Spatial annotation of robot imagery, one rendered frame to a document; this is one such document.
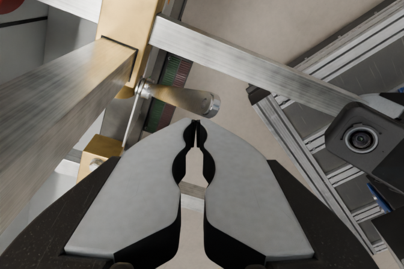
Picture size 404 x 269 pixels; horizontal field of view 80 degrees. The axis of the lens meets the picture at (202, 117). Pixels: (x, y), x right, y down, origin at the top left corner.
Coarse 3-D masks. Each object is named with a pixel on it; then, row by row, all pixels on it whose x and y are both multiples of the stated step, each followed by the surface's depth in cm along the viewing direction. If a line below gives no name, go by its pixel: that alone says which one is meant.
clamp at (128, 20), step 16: (112, 0) 23; (128, 0) 23; (144, 0) 23; (160, 0) 23; (112, 16) 23; (128, 16) 23; (144, 16) 23; (96, 32) 24; (112, 32) 24; (128, 32) 24; (144, 32) 24; (144, 48) 25; (144, 64) 29; (128, 80) 26; (128, 96) 28
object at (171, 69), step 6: (174, 60) 42; (168, 66) 43; (174, 66) 43; (168, 72) 43; (174, 72) 43; (168, 78) 44; (162, 84) 44; (168, 84) 44; (156, 102) 46; (162, 102) 46; (156, 108) 46; (162, 108) 46; (156, 114) 47; (150, 120) 48; (156, 120) 48; (150, 126) 48; (156, 126) 48
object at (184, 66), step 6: (180, 66) 43; (186, 66) 43; (180, 72) 43; (186, 72) 43; (180, 78) 44; (174, 84) 44; (180, 84) 44; (168, 108) 46; (162, 114) 47; (168, 114) 47; (162, 120) 48; (168, 120) 48; (162, 126) 48
